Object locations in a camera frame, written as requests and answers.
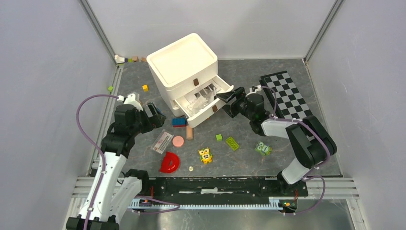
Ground black grey chessboard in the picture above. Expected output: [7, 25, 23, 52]
[259, 71, 313, 119]

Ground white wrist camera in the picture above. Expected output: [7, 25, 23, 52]
[116, 92, 144, 111]
[247, 85, 262, 95]

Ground clear packet white strips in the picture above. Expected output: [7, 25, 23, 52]
[187, 98, 208, 116]

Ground clear plastic bag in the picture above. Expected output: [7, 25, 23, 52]
[195, 84, 217, 105]

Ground false eyelash case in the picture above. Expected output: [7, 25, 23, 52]
[151, 130, 174, 154]

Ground pink round sponge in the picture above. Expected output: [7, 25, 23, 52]
[172, 136, 184, 148]

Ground small lime green cube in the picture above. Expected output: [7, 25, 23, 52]
[215, 134, 223, 141]

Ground yellow small cube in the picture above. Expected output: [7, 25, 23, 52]
[142, 85, 149, 92]

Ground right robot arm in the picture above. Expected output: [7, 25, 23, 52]
[215, 86, 338, 196]

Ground white corner block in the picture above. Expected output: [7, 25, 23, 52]
[114, 55, 126, 65]

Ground blue red duplo brick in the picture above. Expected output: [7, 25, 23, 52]
[172, 117, 187, 127]

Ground red arch brick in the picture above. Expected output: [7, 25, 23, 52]
[159, 151, 180, 173]

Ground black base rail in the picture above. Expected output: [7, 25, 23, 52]
[140, 176, 308, 205]

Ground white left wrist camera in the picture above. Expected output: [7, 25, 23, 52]
[116, 92, 144, 111]

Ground white three-drawer organizer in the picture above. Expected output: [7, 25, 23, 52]
[147, 33, 234, 128]

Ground yellow owl brick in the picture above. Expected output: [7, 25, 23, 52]
[198, 148, 213, 164]

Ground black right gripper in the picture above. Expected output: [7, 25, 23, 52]
[216, 86, 254, 121]

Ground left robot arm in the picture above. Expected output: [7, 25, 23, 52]
[66, 103, 166, 230]

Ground beige foundation bottle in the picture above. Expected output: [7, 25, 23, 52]
[186, 125, 193, 140]

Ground lime green flat brick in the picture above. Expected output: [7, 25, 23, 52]
[225, 137, 240, 151]

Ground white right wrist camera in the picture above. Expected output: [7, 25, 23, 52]
[247, 85, 262, 95]

